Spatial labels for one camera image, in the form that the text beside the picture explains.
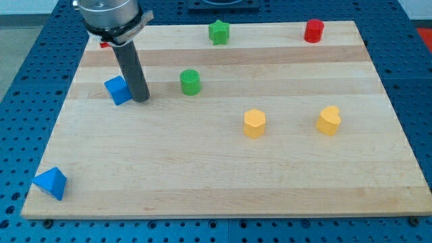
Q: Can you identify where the green cylinder block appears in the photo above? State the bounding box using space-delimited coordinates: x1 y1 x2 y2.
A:
180 69 201 96

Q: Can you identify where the blue cube block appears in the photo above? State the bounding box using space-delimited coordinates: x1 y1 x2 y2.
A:
104 76 132 105

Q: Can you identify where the blue triangular prism block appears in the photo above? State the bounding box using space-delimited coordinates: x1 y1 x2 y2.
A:
32 167 67 200

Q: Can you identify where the red cylinder block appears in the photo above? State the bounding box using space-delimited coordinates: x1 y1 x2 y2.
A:
304 19 325 43

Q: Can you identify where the wooden board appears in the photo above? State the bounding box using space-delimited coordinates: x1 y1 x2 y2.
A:
22 21 431 219

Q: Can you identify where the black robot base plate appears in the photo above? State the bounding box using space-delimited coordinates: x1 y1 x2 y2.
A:
186 0 260 10

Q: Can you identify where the green star block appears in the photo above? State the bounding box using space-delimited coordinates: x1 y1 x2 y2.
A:
208 20 230 45

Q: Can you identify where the small red block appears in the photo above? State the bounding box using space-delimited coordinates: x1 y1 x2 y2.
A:
100 43 110 49

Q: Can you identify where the yellow hexagon block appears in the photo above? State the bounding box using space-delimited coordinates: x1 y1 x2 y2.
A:
244 109 266 138

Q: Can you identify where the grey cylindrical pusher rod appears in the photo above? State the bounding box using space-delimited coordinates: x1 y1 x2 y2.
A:
113 41 150 103

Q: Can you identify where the yellow heart block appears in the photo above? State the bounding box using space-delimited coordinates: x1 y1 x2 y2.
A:
316 106 342 136

